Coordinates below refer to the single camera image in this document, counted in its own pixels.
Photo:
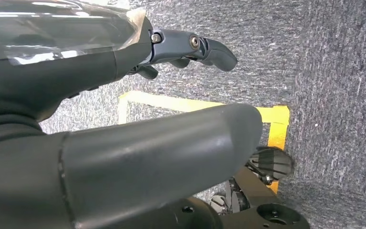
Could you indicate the yellow floor tape square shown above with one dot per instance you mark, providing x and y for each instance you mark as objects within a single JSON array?
[{"x": 274, "y": 115}]

